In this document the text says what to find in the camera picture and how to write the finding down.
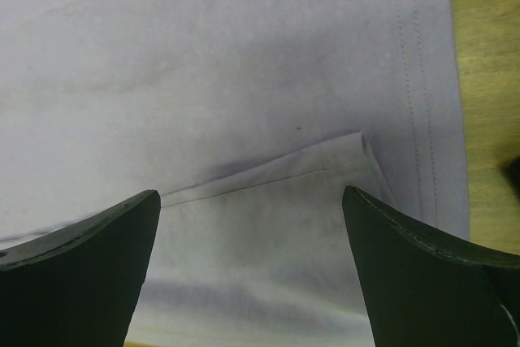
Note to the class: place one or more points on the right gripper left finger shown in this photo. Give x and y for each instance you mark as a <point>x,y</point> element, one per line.
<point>79,285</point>

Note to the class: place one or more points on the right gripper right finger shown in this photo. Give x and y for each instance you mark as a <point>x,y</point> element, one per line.
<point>425,287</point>

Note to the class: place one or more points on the purple t shirt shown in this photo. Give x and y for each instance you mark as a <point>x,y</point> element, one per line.
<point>250,117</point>

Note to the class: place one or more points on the black folded t shirt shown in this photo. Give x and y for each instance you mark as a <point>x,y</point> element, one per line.
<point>511,172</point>

